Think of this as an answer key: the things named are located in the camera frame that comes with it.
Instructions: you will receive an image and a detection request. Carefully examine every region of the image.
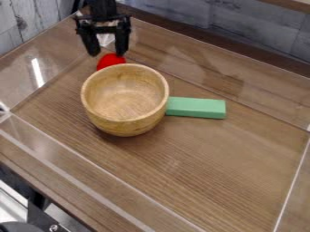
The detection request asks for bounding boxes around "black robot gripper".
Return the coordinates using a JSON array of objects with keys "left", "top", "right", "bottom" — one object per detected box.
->
[{"left": 74, "top": 0, "right": 131, "bottom": 56}]

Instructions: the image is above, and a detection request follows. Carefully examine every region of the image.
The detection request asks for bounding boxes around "clear acrylic tray wall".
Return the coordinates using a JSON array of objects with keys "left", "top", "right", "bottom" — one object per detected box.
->
[{"left": 0, "top": 20, "right": 310, "bottom": 232}]

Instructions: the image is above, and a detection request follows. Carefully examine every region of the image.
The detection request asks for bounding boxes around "black metal table frame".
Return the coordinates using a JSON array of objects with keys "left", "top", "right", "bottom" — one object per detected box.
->
[{"left": 0, "top": 164, "right": 88, "bottom": 232}]

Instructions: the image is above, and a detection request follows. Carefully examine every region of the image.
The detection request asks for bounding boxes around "light wooden bowl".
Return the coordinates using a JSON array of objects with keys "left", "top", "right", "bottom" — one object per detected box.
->
[{"left": 80, "top": 63, "right": 170, "bottom": 137}]

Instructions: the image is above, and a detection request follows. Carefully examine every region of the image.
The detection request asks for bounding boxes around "red toy fruit green stem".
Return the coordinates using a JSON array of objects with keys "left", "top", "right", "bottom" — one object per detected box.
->
[{"left": 96, "top": 53, "right": 126, "bottom": 70}]

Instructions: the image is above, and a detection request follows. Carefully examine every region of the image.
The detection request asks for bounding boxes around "green rectangular block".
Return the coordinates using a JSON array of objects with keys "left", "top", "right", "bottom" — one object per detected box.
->
[{"left": 166, "top": 97, "right": 226, "bottom": 119}]

